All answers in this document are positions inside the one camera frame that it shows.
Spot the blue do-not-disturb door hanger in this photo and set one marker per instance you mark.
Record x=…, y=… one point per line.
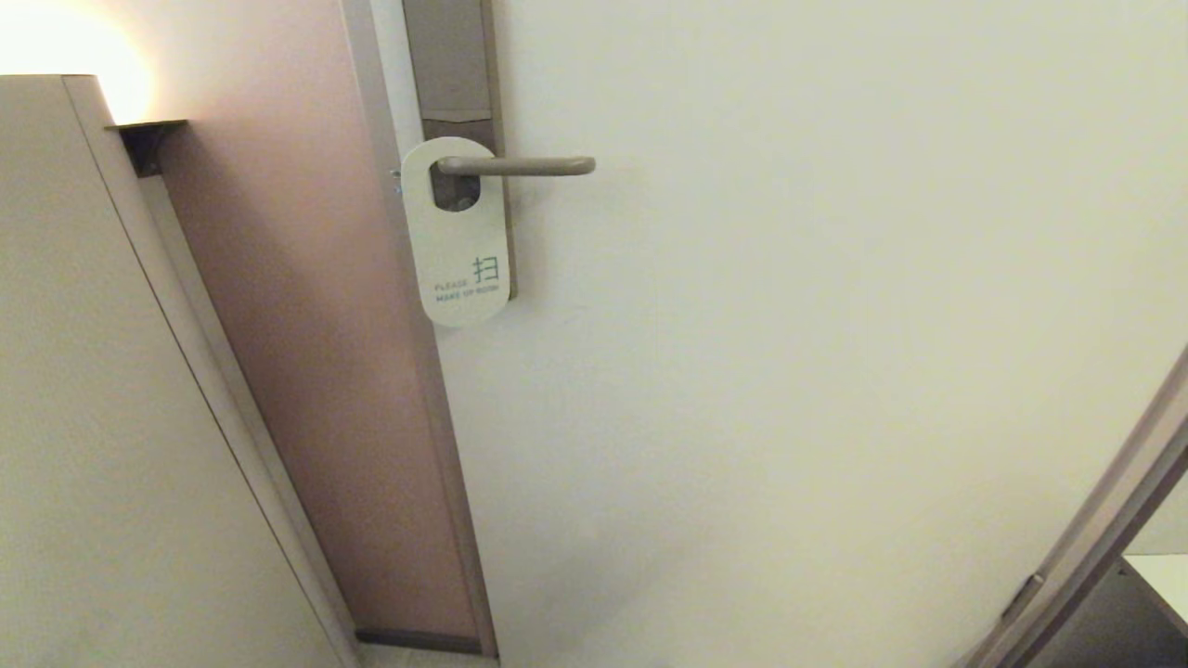
x=459, y=250

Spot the white door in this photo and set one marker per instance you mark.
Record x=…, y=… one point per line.
x=789, y=371

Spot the brown metal lock plate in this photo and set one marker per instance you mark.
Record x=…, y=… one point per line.
x=450, y=56

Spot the small metal hinge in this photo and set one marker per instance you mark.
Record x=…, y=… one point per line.
x=1024, y=596

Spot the dark cabinet side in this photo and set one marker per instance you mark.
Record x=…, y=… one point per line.
x=1114, y=631

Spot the dark wall lamp bracket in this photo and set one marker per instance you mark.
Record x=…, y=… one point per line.
x=148, y=139

